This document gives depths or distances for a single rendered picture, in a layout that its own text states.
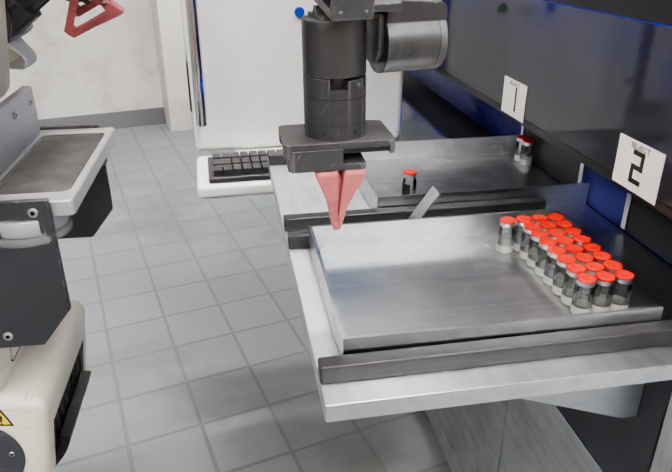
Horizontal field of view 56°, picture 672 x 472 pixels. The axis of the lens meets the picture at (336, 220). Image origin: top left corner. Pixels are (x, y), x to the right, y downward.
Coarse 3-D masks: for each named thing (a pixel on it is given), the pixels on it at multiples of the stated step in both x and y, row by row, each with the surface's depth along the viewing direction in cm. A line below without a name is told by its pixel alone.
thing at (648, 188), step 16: (624, 144) 76; (640, 144) 73; (624, 160) 76; (640, 160) 73; (656, 160) 70; (624, 176) 76; (640, 176) 73; (656, 176) 70; (640, 192) 73; (656, 192) 71
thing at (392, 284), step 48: (336, 240) 85; (384, 240) 86; (432, 240) 87; (480, 240) 87; (336, 288) 76; (384, 288) 76; (432, 288) 76; (480, 288) 76; (528, 288) 76; (336, 336) 65; (384, 336) 61; (432, 336) 62; (480, 336) 63
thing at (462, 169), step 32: (384, 160) 118; (416, 160) 118; (448, 160) 118; (480, 160) 118; (512, 160) 118; (384, 192) 103; (416, 192) 103; (448, 192) 95; (480, 192) 96; (512, 192) 96; (544, 192) 97; (576, 192) 98
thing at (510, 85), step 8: (504, 80) 107; (512, 80) 104; (504, 88) 107; (512, 88) 104; (520, 88) 101; (504, 96) 107; (512, 96) 104; (520, 96) 102; (504, 104) 108; (512, 104) 105; (520, 104) 102; (512, 112) 105; (520, 112) 102; (520, 120) 102
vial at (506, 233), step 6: (504, 222) 82; (510, 222) 82; (504, 228) 83; (510, 228) 82; (498, 234) 84; (504, 234) 83; (510, 234) 82; (498, 240) 84; (504, 240) 83; (510, 240) 83; (498, 246) 84; (504, 246) 83; (510, 246) 83; (504, 252) 84; (510, 252) 84
